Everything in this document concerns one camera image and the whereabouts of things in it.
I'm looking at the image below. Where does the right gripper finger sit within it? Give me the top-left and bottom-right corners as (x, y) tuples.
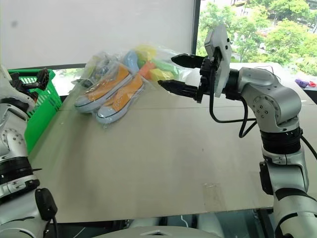
(170, 53), (205, 69)
(158, 79), (200, 99)

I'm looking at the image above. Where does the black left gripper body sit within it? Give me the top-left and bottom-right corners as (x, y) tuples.
(18, 81), (41, 100)

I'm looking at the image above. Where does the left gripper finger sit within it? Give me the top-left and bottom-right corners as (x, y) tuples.
(10, 71), (23, 91)
(36, 68), (50, 91)

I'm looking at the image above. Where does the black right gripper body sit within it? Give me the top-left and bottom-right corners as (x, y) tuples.
(195, 47), (223, 104)

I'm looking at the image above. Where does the green plastic basket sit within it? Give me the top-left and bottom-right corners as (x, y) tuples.
(7, 68), (63, 155)

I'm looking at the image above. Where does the clear bag of small items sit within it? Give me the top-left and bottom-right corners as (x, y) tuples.
(79, 51), (120, 88)

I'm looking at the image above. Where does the clear bag of foam toys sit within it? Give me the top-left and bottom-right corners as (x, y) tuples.
(122, 43), (200, 86)

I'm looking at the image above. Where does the black window ledge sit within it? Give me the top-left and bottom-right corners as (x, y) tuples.
(7, 62), (88, 73)

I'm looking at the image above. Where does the yellow foam block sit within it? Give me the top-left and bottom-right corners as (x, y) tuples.
(149, 67), (174, 82)

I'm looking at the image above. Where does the green foam toy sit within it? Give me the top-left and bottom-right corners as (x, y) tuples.
(138, 57), (179, 78)

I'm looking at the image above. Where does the orange foam block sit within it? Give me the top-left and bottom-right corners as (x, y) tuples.
(138, 61), (156, 80)

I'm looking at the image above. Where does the clear plastic shoe bag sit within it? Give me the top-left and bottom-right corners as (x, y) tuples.
(73, 60), (151, 130)

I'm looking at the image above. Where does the yellow foam toy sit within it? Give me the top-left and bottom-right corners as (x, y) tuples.
(135, 44), (158, 61)

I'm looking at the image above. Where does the light blue foam toy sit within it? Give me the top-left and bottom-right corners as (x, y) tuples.
(123, 49), (140, 73)

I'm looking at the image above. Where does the orange canvas sneaker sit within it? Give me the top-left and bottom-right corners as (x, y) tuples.
(96, 75), (145, 124)
(74, 63), (133, 114)

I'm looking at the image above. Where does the purple object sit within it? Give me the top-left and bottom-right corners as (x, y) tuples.
(295, 77), (309, 88)

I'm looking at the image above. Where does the clear tape patch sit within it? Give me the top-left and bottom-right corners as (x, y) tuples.
(202, 182), (221, 207)

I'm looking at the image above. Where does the grey rounded shape under table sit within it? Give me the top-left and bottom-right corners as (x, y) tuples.
(198, 210), (258, 238)

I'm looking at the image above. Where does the silver robot torso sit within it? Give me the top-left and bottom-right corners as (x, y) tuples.
(98, 218), (199, 238)

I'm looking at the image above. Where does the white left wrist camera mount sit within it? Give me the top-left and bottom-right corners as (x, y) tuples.
(0, 63), (36, 114)

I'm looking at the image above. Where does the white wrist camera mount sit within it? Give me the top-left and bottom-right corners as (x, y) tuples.
(0, 63), (36, 114)
(204, 24), (233, 98)

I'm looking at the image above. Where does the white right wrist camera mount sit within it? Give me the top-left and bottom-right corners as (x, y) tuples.
(204, 24), (233, 98)

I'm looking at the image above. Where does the dark window frame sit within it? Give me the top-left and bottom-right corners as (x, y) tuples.
(191, 0), (202, 57)

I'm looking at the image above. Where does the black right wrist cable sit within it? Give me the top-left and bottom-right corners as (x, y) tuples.
(209, 69), (258, 138)

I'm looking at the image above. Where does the thin dark wire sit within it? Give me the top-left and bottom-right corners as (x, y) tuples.
(255, 63), (282, 81)

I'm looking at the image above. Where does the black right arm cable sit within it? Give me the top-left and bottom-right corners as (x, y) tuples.
(300, 135), (317, 160)

